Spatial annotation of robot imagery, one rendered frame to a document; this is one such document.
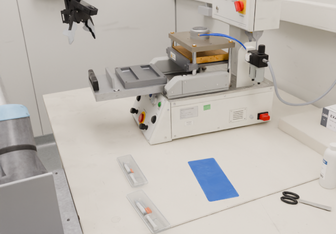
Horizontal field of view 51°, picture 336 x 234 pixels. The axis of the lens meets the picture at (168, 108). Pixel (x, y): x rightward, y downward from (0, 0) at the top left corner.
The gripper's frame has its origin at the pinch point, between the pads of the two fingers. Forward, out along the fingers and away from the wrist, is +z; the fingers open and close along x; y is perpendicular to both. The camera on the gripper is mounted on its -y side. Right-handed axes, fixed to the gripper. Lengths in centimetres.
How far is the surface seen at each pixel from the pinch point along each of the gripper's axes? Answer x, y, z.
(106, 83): 10.2, -18.2, 15.2
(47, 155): -49, 111, 93
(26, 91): -52, 122, 42
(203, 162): 10, -58, 43
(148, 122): 2.5, -29.9, 33.1
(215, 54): -17, -53, 9
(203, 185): 23, -64, 44
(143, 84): 6.2, -33.1, 15.9
